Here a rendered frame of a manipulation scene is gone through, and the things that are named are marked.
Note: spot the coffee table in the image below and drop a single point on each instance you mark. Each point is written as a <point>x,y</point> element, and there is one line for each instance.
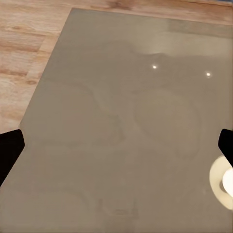
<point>121,133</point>

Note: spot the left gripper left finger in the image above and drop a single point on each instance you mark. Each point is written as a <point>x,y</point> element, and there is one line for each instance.
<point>11,146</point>

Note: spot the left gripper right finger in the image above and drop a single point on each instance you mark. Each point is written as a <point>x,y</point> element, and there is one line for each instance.
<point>225,144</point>

